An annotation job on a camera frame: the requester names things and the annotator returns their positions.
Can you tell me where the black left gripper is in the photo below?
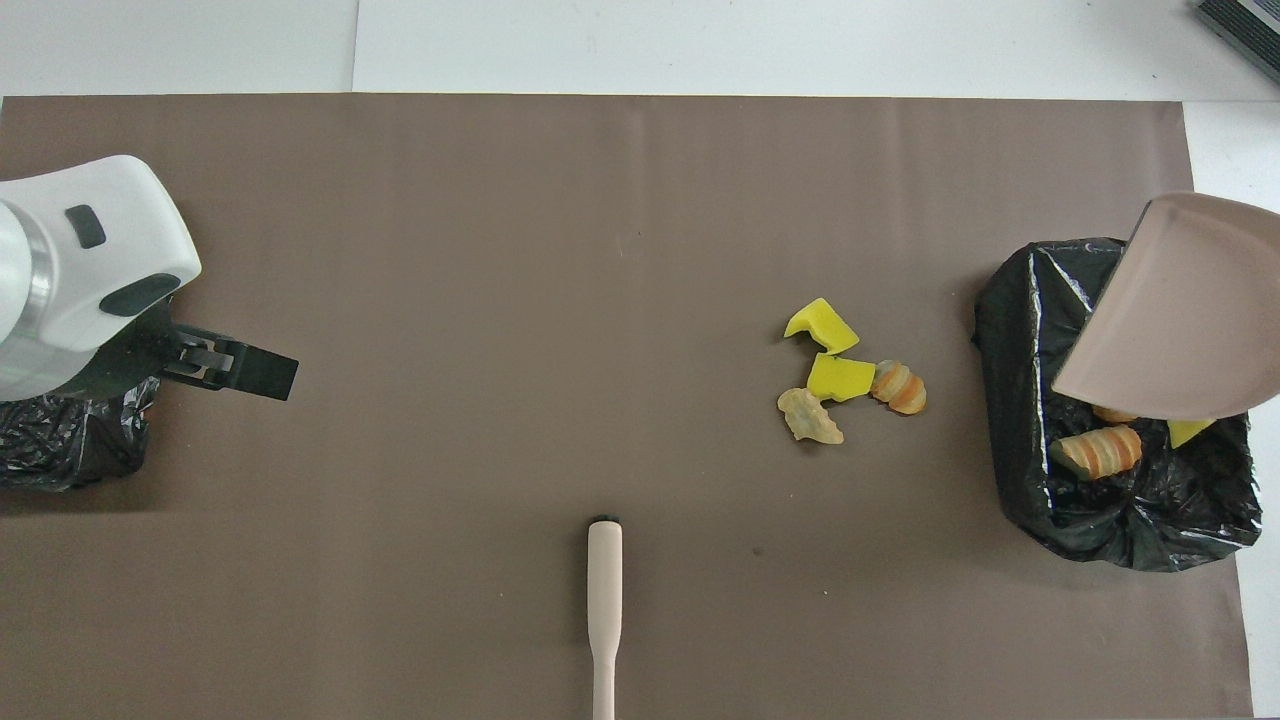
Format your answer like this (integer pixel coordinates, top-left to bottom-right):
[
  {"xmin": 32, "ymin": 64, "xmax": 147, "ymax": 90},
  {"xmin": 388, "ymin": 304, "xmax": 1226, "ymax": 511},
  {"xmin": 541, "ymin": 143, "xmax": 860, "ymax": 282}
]
[{"xmin": 75, "ymin": 298, "xmax": 300, "ymax": 402}]

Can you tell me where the beige handled black bristle brush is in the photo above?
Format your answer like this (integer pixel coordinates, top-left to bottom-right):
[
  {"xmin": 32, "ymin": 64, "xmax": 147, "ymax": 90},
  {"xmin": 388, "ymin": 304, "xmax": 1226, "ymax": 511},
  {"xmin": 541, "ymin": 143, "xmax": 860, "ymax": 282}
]
[{"xmin": 587, "ymin": 515, "xmax": 624, "ymax": 720}]

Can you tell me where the pale flaky toy pastry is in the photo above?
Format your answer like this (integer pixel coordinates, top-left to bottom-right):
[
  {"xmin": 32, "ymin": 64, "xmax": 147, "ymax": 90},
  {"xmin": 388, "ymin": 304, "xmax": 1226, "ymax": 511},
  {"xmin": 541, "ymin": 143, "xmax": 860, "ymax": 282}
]
[{"xmin": 777, "ymin": 387, "xmax": 845, "ymax": 445}]

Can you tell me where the yellow wedge sponge piece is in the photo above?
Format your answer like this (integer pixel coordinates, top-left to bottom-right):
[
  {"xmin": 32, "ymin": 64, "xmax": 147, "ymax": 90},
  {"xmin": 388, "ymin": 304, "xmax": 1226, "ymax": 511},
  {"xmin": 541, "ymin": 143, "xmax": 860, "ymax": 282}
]
[{"xmin": 783, "ymin": 297, "xmax": 861, "ymax": 356}]

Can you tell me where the yellow blocky sponge piece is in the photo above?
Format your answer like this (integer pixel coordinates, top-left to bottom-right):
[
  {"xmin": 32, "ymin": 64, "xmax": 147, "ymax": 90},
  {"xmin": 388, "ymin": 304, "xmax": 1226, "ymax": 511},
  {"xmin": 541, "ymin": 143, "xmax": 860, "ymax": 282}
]
[{"xmin": 806, "ymin": 352, "xmax": 878, "ymax": 404}]

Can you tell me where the striped orange toy croissant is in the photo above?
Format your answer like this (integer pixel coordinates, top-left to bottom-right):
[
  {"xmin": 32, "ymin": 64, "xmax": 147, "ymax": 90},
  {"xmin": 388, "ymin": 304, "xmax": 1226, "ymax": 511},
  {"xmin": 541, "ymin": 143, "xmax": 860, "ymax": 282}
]
[{"xmin": 869, "ymin": 359, "xmax": 928, "ymax": 416}]

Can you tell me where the toy croissant pale underside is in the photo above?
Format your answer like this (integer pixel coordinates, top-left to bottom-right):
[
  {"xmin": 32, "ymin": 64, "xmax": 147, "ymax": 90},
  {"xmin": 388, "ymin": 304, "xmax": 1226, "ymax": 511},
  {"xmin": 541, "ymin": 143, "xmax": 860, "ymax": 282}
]
[{"xmin": 1058, "ymin": 425, "xmax": 1143, "ymax": 481}]

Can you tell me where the beige plastic dustpan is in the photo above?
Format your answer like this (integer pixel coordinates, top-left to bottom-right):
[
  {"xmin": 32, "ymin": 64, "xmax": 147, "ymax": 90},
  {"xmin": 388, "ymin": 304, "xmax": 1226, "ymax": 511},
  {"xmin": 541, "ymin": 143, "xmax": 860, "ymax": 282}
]
[{"xmin": 1050, "ymin": 192, "xmax": 1280, "ymax": 422}]

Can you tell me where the bin lined with black bag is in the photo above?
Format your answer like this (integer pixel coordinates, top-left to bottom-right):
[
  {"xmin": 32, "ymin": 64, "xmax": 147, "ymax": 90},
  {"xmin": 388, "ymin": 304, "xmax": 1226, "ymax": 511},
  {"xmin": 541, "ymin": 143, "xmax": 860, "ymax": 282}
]
[
  {"xmin": 0, "ymin": 378, "xmax": 161, "ymax": 491},
  {"xmin": 972, "ymin": 238, "xmax": 1263, "ymax": 573}
]

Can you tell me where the brown paper table mat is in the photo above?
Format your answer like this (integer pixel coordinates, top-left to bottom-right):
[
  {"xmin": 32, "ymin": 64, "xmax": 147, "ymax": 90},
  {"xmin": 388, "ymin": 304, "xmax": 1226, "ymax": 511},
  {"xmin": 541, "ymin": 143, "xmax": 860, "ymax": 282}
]
[{"xmin": 0, "ymin": 94, "xmax": 1253, "ymax": 720}]

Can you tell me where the dark grey ribbed device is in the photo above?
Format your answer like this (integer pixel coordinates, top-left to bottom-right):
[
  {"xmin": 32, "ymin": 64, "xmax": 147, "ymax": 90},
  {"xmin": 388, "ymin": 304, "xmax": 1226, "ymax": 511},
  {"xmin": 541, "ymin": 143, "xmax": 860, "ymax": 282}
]
[{"xmin": 1195, "ymin": 0, "xmax": 1280, "ymax": 86}]

